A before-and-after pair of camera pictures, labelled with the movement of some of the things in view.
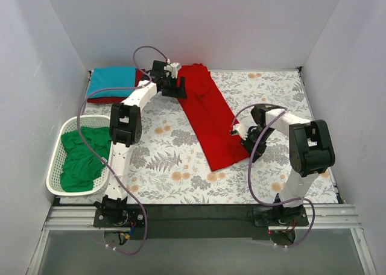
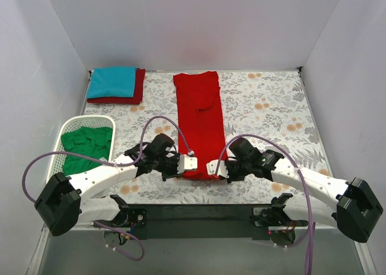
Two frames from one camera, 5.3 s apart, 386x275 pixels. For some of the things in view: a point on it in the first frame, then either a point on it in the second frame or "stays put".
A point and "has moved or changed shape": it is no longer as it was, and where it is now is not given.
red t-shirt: (210, 117) has moved or changed shape
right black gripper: (253, 143) to (230, 171)
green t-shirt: (81, 166) stays put
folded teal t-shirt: (111, 77) stays put
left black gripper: (174, 88) to (174, 168)
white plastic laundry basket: (55, 165) stays put
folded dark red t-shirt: (140, 73) stays put
